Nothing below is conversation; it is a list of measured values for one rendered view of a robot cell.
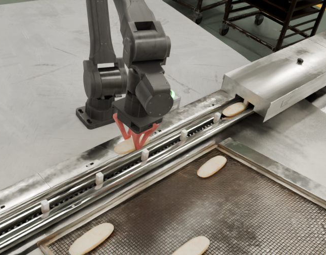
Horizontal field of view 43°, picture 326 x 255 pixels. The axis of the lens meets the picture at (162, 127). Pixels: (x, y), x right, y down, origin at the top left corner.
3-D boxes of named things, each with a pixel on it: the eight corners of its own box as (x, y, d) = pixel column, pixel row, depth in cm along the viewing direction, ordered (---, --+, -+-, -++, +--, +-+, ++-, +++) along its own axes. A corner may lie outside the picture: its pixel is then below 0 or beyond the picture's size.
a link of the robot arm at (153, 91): (165, 31, 83) (124, 34, 79) (190, 60, 75) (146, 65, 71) (157, 82, 90) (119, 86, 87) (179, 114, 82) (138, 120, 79)
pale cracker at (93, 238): (104, 220, 82) (104, 216, 82) (118, 230, 80) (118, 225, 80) (64, 250, 76) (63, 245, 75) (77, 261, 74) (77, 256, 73)
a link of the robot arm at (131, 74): (151, 55, 86) (125, 57, 84) (164, 73, 82) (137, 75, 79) (147, 83, 90) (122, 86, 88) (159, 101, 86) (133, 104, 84)
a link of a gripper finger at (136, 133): (133, 160, 92) (137, 127, 86) (113, 142, 96) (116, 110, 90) (155, 149, 96) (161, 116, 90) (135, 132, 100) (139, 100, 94)
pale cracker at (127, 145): (143, 132, 100) (143, 129, 100) (153, 141, 98) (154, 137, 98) (109, 148, 94) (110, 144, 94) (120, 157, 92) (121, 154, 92)
